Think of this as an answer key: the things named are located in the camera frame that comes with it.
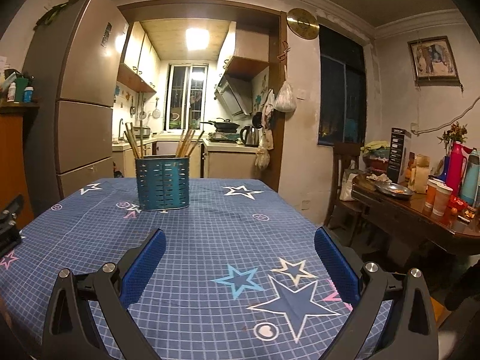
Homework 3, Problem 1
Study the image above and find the kitchen window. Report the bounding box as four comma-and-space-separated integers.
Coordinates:
164, 63, 208, 132

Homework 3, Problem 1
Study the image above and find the orange wooden cabinet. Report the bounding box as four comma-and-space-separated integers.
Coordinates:
0, 102, 38, 229

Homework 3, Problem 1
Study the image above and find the dark wooden side table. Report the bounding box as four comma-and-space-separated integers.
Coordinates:
352, 175, 479, 267

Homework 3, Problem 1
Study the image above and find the white pill bottle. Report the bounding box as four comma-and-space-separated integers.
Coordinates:
7, 82, 16, 102

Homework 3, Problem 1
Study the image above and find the blue lidded jar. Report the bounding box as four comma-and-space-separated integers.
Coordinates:
23, 86, 33, 103

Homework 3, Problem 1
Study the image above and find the green container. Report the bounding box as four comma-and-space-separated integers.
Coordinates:
15, 77, 29, 102

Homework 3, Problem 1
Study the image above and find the teal perforated utensil holder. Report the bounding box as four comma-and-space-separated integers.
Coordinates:
135, 155, 190, 211

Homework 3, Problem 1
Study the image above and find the toaster oven on counter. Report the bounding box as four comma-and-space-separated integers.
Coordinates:
132, 126, 151, 140

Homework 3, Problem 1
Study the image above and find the blue grid star tablecloth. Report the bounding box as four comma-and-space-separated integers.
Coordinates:
1, 178, 352, 359

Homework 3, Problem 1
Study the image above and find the red thermos flask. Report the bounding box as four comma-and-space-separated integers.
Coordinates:
446, 141, 473, 197

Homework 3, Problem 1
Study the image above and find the grey three-door refrigerator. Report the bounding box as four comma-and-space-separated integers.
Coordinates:
23, 0, 128, 215

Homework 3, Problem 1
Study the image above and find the dark wooden chair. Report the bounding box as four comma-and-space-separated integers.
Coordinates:
324, 142, 364, 246

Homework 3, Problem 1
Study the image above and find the gas stove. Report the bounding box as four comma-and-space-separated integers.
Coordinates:
208, 132, 240, 143

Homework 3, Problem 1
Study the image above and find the black wok on stove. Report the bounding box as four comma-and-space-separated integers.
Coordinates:
202, 119, 240, 133

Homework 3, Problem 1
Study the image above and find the electric kettle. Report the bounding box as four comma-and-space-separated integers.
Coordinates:
240, 125, 260, 147

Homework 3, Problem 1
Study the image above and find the white hanging plastic bag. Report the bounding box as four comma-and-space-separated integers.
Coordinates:
273, 80, 297, 113

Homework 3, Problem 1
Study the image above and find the range hood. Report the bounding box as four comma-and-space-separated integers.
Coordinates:
215, 74, 253, 116

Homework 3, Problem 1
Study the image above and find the framed elephant picture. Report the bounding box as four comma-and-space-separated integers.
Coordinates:
408, 36, 463, 88

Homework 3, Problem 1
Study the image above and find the round gold wall clock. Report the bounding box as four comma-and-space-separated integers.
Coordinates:
286, 8, 320, 40

